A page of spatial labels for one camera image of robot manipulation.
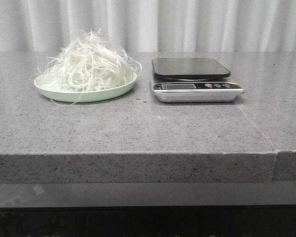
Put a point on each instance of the light green round plate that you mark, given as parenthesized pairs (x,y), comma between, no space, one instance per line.
(82,97)

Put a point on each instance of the silver black kitchen scale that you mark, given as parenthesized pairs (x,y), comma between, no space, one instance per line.
(192,80)

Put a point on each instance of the white pleated curtain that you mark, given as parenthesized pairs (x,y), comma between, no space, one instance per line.
(151,25)

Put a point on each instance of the white vermicelli noodle bundle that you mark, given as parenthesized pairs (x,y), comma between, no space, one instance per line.
(91,62)

